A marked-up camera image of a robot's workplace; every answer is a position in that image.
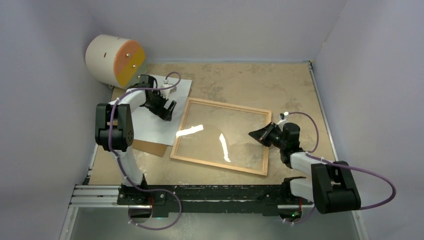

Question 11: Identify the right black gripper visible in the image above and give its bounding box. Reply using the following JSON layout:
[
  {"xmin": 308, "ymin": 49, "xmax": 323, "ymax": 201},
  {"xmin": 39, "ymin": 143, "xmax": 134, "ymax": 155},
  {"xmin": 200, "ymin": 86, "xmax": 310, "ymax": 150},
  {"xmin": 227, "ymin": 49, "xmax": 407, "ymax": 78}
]
[{"xmin": 248, "ymin": 121, "xmax": 287, "ymax": 149}]

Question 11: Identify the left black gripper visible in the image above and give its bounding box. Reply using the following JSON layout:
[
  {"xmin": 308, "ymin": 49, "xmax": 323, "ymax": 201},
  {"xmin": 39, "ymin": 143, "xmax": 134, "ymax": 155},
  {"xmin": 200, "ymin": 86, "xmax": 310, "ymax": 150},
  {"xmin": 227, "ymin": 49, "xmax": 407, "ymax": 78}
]
[{"xmin": 145, "ymin": 89, "xmax": 176, "ymax": 121}]

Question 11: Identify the glossy printed photo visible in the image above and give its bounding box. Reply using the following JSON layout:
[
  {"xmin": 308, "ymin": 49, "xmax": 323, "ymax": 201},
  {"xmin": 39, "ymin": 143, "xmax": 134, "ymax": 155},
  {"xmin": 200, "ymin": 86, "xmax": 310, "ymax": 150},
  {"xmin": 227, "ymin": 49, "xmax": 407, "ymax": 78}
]
[{"xmin": 131, "ymin": 79, "xmax": 193, "ymax": 146}]

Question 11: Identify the wooden picture frame with glass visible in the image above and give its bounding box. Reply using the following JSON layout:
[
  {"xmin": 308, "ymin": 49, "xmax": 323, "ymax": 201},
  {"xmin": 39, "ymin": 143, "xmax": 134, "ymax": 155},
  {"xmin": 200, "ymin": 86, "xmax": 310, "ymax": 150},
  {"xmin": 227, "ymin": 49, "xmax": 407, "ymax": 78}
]
[{"xmin": 169, "ymin": 97, "xmax": 273, "ymax": 176}]

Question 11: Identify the clear glass pane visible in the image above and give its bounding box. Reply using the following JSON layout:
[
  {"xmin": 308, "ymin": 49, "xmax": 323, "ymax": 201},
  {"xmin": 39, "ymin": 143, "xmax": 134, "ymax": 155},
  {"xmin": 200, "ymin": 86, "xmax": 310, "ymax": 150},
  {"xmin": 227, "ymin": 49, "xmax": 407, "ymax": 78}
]
[{"xmin": 177, "ymin": 101, "xmax": 269, "ymax": 171}]

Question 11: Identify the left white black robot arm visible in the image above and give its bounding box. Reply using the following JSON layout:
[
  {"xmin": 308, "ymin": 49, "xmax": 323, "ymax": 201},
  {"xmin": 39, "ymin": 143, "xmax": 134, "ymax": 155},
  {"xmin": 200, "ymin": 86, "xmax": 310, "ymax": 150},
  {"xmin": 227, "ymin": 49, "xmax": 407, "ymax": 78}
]
[{"xmin": 94, "ymin": 74, "xmax": 178, "ymax": 205}]

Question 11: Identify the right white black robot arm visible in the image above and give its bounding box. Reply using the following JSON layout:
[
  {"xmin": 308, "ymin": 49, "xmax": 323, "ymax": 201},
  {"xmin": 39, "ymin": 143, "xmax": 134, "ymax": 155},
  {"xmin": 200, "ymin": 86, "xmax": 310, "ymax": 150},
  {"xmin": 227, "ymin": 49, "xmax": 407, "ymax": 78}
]
[{"xmin": 249, "ymin": 122, "xmax": 362, "ymax": 214}]

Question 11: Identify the brown cardboard backing board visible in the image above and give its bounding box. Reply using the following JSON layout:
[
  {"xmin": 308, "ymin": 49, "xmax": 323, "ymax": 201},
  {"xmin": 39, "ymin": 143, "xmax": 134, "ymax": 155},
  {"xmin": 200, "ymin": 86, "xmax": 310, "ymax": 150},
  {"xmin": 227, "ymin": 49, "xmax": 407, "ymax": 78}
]
[{"xmin": 132, "ymin": 139, "xmax": 168, "ymax": 157}]

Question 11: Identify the white cylindrical drum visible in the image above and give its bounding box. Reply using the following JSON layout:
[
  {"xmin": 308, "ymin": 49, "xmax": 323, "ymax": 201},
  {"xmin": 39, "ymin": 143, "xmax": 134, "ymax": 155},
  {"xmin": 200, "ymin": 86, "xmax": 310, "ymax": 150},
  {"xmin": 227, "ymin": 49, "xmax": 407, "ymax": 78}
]
[{"xmin": 85, "ymin": 34, "xmax": 147, "ymax": 89}]

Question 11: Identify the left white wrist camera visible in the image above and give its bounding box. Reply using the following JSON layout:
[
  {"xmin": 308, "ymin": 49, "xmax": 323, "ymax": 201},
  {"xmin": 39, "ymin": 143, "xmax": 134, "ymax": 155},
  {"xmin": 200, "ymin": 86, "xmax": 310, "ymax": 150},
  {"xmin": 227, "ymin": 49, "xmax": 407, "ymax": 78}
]
[{"xmin": 160, "ymin": 79, "xmax": 177, "ymax": 99}]

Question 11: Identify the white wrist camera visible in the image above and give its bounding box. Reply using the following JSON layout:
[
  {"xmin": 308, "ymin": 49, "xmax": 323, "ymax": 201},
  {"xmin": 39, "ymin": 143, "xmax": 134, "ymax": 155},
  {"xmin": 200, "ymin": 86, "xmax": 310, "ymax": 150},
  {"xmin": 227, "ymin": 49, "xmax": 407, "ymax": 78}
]
[
  {"xmin": 276, "ymin": 111, "xmax": 290, "ymax": 129},
  {"xmin": 160, "ymin": 79, "xmax": 177, "ymax": 99}
]

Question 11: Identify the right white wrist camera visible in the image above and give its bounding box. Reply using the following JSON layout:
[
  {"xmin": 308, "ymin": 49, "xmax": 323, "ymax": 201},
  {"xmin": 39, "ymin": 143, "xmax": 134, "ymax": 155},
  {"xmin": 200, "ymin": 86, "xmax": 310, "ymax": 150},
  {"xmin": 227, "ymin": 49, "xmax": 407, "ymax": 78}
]
[{"xmin": 276, "ymin": 111, "xmax": 290, "ymax": 129}]

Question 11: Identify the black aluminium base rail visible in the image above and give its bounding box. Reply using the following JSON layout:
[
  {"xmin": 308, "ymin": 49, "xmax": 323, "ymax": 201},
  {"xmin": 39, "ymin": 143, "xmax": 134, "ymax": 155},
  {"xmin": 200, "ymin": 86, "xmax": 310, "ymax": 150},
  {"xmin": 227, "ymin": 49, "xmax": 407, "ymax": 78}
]
[{"xmin": 68, "ymin": 184, "xmax": 362, "ymax": 220}]

